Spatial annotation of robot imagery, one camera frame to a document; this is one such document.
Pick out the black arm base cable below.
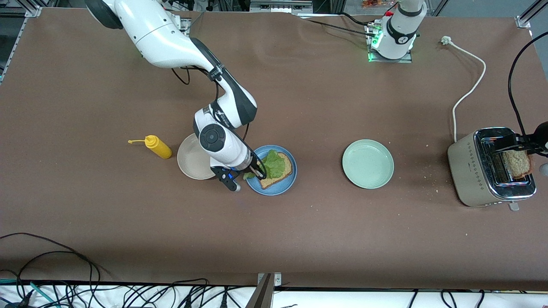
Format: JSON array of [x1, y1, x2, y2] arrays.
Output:
[[295, 12, 377, 38]]

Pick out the green round plate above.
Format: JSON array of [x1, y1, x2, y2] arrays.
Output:
[[342, 139, 394, 189]]

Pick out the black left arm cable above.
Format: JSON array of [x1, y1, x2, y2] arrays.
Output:
[[508, 32, 548, 139]]

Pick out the grey power strip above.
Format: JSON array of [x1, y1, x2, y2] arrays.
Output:
[[250, 0, 314, 13]]

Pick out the beige chrome toaster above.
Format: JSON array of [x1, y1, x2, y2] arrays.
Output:
[[447, 127, 537, 212]]

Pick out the white toaster power cord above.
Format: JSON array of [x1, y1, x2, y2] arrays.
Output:
[[441, 36, 487, 143]]

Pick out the teal cable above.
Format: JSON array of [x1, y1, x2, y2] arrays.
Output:
[[0, 279, 56, 308]]

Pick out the beige round plate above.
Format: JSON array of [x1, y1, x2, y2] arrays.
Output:
[[177, 133, 217, 180]]

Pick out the looped black cable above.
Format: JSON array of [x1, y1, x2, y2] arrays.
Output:
[[0, 233, 101, 296]]

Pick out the dark metal post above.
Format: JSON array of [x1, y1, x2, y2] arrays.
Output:
[[244, 274, 274, 308]]

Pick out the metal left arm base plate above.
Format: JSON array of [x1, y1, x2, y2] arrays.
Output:
[[366, 24, 414, 64]]

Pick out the small metal table bracket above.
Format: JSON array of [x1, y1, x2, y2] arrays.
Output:
[[257, 272, 282, 287]]

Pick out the tangled black cables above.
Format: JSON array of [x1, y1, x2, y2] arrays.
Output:
[[0, 278, 257, 308]]

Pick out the blue round plate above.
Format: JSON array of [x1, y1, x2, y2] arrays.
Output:
[[246, 145, 297, 196]]

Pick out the yellow mustard squeeze bottle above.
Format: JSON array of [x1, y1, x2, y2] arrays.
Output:
[[128, 135, 173, 160]]

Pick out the aluminium frame profile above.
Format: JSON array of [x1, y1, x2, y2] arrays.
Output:
[[0, 29, 24, 82], [515, 0, 548, 30], [0, 4, 43, 18]]

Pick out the green lettuce leaf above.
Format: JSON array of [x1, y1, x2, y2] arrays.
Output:
[[243, 150, 286, 181]]

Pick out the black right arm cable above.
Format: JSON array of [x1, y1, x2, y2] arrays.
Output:
[[171, 66, 253, 144]]

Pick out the brown bread slice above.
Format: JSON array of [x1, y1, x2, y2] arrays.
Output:
[[502, 149, 534, 179], [259, 151, 294, 190]]

